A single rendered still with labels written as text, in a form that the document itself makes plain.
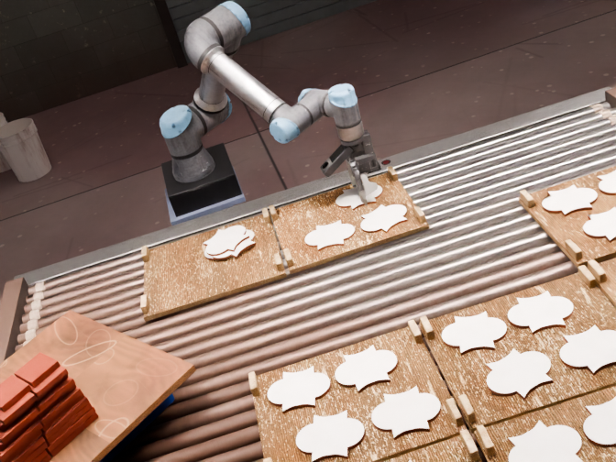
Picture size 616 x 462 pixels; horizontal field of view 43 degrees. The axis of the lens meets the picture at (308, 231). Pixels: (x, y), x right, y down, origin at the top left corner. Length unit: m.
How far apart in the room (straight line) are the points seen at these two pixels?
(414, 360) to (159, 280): 0.87
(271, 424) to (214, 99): 1.29
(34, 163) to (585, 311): 4.57
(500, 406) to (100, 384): 0.89
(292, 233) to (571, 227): 0.78
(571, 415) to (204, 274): 1.11
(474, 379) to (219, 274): 0.86
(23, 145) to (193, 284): 3.65
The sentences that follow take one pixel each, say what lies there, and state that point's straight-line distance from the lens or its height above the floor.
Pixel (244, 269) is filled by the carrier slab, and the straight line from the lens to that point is 2.21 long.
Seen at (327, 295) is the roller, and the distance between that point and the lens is 2.05.
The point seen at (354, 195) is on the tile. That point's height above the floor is 0.94.
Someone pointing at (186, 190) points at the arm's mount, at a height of 0.96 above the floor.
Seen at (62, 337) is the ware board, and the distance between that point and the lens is 2.08.
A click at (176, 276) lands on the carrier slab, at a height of 0.94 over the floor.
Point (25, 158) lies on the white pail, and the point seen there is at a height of 0.18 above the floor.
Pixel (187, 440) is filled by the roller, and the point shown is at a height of 0.91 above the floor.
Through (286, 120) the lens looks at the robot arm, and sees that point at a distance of 2.19.
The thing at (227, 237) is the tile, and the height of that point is 0.96.
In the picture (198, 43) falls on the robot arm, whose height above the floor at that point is 1.48.
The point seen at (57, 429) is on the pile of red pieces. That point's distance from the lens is 1.74.
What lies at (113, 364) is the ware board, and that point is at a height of 1.04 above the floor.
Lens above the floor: 2.14
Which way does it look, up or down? 32 degrees down
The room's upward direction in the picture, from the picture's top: 17 degrees counter-clockwise
